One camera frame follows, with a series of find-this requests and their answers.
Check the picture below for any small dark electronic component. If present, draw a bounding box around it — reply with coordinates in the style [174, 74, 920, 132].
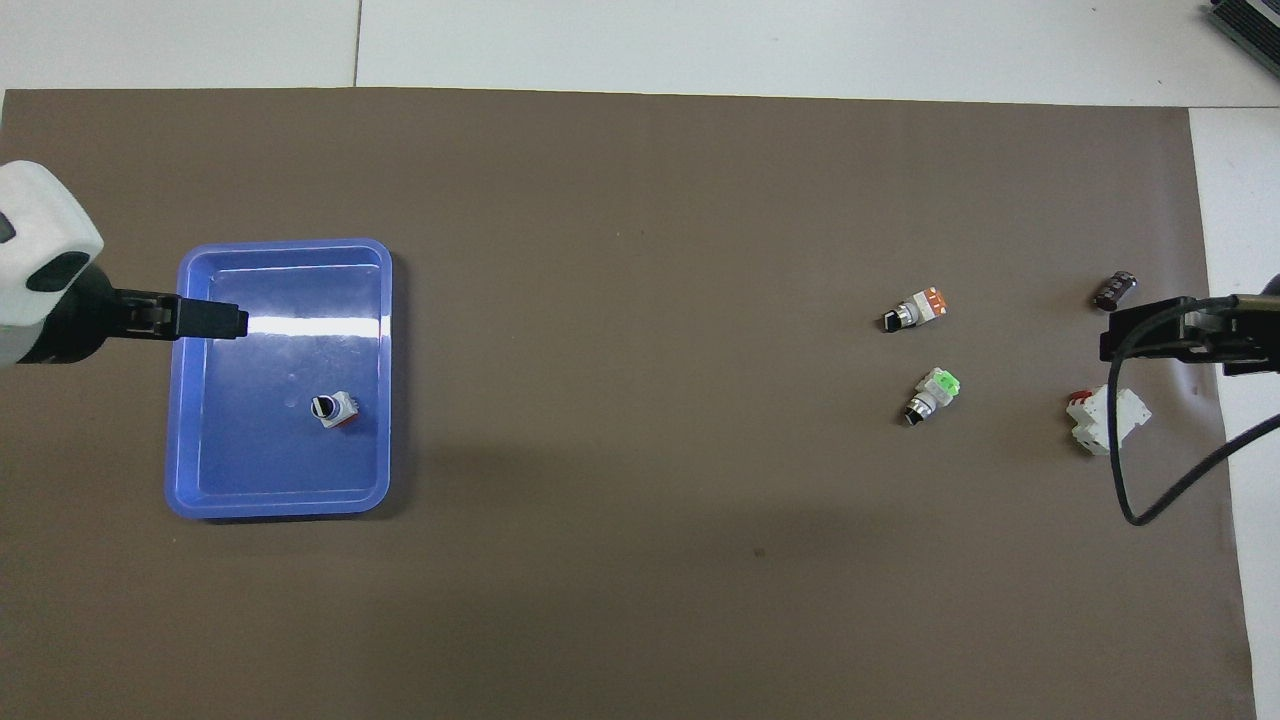
[1093, 270, 1139, 312]

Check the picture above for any brown table mat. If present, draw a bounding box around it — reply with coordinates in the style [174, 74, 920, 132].
[0, 88, 1257, 720]

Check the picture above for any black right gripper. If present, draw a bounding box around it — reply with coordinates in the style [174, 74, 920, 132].
[1100, 272, 1280, 378]

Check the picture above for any blue plastic tray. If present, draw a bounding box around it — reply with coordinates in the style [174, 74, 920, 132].
[165, 238, 394, 521]

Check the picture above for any grey ribbed device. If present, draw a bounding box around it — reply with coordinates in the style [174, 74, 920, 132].
[1205, 0, 1280, 77]

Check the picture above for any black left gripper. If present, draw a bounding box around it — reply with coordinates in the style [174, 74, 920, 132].
[15, 262, 250, 367]

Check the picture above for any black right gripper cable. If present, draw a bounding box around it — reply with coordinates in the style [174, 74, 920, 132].
[1108, 293, 1280, 528]

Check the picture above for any green push button switch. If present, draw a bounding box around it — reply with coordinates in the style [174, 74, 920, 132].
[903, 367, 963, 428]

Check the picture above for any white circuit breaker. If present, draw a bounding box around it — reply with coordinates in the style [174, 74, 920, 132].
[1066, 385, 1153, 457]

